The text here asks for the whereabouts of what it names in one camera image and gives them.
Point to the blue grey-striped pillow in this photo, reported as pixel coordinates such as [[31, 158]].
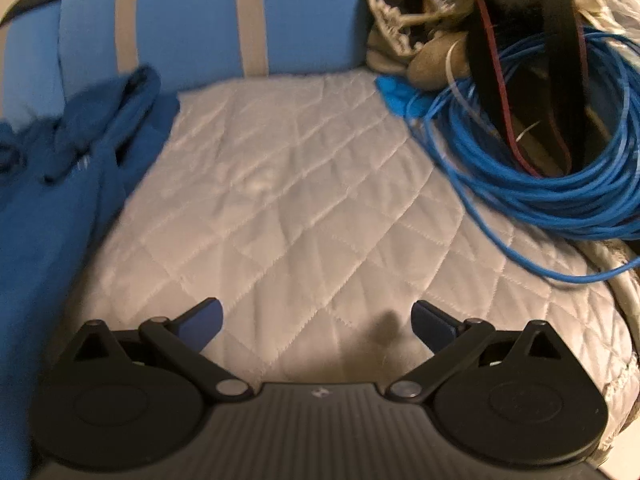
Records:
[[200, 20], [30, 70]]

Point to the beige plush object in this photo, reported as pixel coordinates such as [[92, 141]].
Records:
[[435, 60]]

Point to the cream knitted cloth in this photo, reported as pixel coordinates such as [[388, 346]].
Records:
[[385, 55]]

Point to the dark blue garment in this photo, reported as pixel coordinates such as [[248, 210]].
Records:
[[50, 210]]

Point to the small bright blue cloth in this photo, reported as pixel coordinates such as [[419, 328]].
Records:
[[395, 92]]

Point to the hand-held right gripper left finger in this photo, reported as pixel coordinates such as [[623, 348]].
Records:
[[202, 327]]

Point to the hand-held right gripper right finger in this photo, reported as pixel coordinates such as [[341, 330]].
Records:
[[430, 330]]

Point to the grey quilted bedspread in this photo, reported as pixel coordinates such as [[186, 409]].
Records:
[[300, 210]]

